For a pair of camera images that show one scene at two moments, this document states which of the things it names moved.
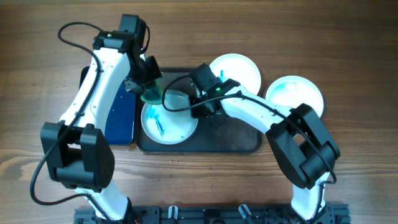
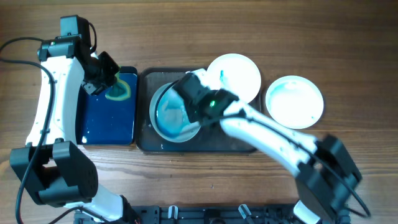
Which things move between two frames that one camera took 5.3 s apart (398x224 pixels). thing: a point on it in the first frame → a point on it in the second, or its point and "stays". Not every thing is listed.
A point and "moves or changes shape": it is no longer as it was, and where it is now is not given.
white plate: x=238 y=68 stays
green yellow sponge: x=153 y=95 moves or changes shape
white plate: x=168 y=127 moves or changes shape
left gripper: x=153 y=66 → x=112 y=68
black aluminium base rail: x=333 y=214 stays
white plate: x=291 y=91 stays
